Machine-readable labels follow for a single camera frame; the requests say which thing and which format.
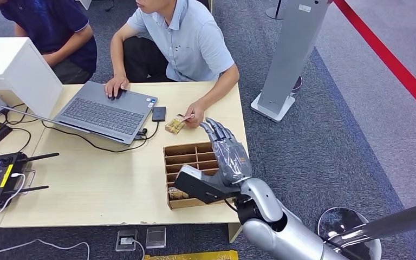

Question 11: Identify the large white box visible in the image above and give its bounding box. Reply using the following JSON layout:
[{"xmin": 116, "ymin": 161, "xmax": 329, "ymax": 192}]
[{"xmin": 0, "ymin": 37, "xmax": 64, "ymax": 119}]

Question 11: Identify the chrome stanchion post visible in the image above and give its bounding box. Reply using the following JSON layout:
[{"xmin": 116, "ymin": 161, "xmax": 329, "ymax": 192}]
[{"xmin": 317, "ymin": 199, "xmax": 416, "ymax": 260}]

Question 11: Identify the small black external drive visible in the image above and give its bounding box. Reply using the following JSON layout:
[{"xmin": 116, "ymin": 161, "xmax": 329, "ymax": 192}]
[{"xmin": 152, "ymin": 106, "xmax": 167, "ymax": 123}]

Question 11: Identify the dark stanchion base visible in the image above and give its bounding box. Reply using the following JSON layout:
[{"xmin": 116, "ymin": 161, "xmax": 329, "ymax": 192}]
[{"xmin": 265, "ymin": 0, "xmax": 288, "ymax": 21}]

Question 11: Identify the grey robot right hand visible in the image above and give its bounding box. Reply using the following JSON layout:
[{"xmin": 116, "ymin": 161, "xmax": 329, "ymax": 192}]
[{"xmin": 199, "ymin": 118, "xmax": 253, "ymax": 186}]

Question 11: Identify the yellow flat object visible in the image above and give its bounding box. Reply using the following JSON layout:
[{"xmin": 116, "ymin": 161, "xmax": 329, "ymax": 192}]
[{"xmin": 144, "ymin": 250, "xmax": 239, "ymax": 260}]

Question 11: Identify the person's right hand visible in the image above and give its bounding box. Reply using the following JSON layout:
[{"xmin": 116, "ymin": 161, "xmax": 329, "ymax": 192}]
[{"xmin": 103, "ymin": 76, "xmax": 130, "ymax": 99}]

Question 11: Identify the brown slotted card holder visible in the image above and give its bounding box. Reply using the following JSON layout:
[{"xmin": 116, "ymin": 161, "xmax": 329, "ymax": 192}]
[{"xmin": 163, "ymin": 141, "xmax": 237, "ymax": 211}]

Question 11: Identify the floor socket with plug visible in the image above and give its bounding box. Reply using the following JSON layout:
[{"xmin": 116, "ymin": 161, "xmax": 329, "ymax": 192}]
[{"xmin": 115, "ymin": 229, "xmax": 139, "ymax": 252}]

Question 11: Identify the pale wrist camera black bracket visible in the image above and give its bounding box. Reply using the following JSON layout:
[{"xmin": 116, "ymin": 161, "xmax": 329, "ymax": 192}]
[{"xmin": 173, "ymin": 164, "xmax": 241, "ymax": 205}]

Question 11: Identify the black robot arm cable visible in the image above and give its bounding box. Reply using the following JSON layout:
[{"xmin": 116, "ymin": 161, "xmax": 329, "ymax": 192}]
[{"xmin": 322, "ymin": 238, "xmax": 367, "ymax": 260}]

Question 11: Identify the short black drive cable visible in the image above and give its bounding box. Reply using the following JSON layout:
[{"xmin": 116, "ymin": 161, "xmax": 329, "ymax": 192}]
[{"xmin": 136, "ymin": 121, "xmax": 160, "ymax": 141}]

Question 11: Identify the red barrier belt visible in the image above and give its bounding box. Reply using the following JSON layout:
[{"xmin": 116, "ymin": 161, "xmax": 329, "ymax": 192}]
[{"xmin": 333, "ymin": 0, "xmax": 416, "ymax": 125}]

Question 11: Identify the person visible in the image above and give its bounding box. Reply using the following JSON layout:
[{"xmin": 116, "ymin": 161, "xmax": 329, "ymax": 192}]
[
  {"xmin": 0, "ymin": 0, "xmax": 98, "ymax": 85},
  {"xmin": 103, "ymin": 0, "xmax": 241, "ymax": 129}
]

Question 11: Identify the long black laptop cable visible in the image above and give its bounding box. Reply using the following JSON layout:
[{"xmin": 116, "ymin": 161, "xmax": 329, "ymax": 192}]
[{"xmin": 41, "ymin": 120, "xmax": 150, "ymax": 154}]

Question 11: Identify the thin black cable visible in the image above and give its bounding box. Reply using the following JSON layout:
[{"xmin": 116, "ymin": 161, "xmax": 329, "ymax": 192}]
[{"xmin": 11, "ymin": 127, "xmax": 33, "ymax": 152}]

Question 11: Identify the black looped cable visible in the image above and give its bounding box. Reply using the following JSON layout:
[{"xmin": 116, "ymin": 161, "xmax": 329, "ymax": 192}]
[{"xmin": 4, "ymin": 102, "xmax": 40, "ymax": 126}]

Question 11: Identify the white controller cable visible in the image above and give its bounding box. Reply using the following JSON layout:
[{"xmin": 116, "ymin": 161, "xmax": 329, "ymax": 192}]
[{"xmin": 0, "ymin": 172, "xmax": 27, "ymax": 217}]

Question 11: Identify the closed floor socket cover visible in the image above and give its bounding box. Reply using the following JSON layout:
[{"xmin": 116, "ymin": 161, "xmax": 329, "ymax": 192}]
[{"xmin": 145, "ymin": 226, "xmax": 167, "ymax": 249}]

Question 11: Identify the white floor cable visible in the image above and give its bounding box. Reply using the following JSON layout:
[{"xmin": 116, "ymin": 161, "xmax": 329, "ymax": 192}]
[{"xmin": 0, "ymin": 238, "xmax": 91, "ymax": 260}]

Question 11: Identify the grey kiosk pillar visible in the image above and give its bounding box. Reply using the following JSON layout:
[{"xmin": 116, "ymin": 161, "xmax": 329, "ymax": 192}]
[{"xmin": 250, "ymin": 0, "xmax": 333, "ymax": 124}]

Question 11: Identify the white plug cable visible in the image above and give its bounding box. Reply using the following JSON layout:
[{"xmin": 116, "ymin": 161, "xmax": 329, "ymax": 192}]
[{"xmin": 131, "ymin": 238, "xmax": 146, "ymax": 260}]

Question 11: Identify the person's left hand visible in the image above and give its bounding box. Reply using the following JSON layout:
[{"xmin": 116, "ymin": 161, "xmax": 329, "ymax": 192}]
[
  {"xmin": 183, "ymin": 100, "xmax": 206, "ymax": 129},
  {"xmin": 42, "ymin": 51, "xmax": 60, "ymax": 68}
]

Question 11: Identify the grey open laptop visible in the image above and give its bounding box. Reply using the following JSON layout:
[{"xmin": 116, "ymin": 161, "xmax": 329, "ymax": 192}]
[{"xmin": 0, "ymin": 80, "xmax": 159, "ymax": 146}]

